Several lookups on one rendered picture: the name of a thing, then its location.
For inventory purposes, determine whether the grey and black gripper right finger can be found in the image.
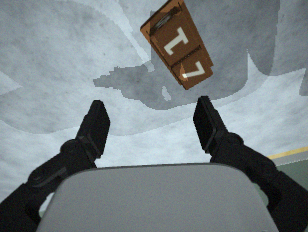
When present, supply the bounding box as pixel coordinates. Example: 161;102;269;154
193;96;308;232

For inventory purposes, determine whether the brown wooden number cube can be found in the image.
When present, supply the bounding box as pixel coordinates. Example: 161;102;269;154
171;46;213;90
150;6;199;67

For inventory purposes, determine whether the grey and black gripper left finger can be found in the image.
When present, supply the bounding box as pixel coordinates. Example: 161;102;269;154
0;100;110;232

